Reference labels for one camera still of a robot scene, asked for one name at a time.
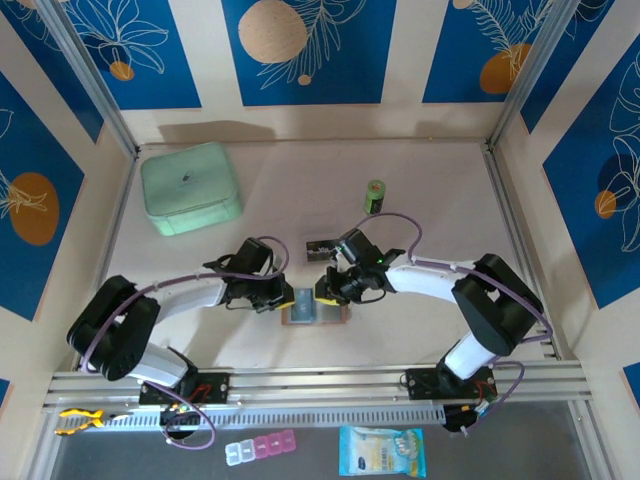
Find card box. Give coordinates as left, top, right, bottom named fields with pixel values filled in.
left=280, top=287, right=350, bottom=327

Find yellow handled pliers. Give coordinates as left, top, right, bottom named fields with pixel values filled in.
left=54, top=407, right=134, bottom=436

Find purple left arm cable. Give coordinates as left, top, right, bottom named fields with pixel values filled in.
left=79, top=235, right=291, bottom=450

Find grey metal shelf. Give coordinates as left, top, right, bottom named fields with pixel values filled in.
left=27, top=399, right=614, bottom=480

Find blue credit card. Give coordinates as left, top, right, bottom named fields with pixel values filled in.
left=293, top=288, right=316, bottom=324

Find pink white pill organizer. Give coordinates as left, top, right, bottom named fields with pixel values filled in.
left=223, top=428, right=297, bottom=467

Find aluminium frame post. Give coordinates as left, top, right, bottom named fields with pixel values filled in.
left=487, top=0, right=584, bottom=151
left=37, top=0, right=140, bottom=156

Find mint green zip case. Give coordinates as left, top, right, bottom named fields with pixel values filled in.
left=139, top=141, right=245, bottom=237

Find blue wet wipes packet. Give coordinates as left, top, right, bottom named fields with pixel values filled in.
left=338, top=424, right=429, bottom=477

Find black VIP card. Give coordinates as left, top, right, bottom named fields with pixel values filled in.
left=304, top=240, right=339, bottom=265

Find aluminium front rail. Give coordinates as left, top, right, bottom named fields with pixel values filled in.
left=42, top=359, right=594, bottom=412

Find grey slotted cable duct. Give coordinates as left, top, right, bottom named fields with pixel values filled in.
left=52, top=405, right=447, bottom=430

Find green cylindrical battery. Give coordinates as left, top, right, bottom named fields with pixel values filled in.
left=362, top=179, right=388, bottom=216

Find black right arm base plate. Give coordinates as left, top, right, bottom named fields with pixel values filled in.
left=405, top=367, right=497, bottom=401

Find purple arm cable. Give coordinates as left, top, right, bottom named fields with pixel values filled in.
left=79, top=235, right=291, bottom=450
left=357, top=212, right=555, bottom=437

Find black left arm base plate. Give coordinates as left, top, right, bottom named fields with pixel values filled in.
left=138, top=372, right=232, bottom=405

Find aluminium side rail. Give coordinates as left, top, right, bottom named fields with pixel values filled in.
left=73, top=147, right=141, bottom=372
left=482, top=142, right=575, bottom=362

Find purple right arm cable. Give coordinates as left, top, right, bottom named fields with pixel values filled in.
left=357, top=212, right=555, bottom=437

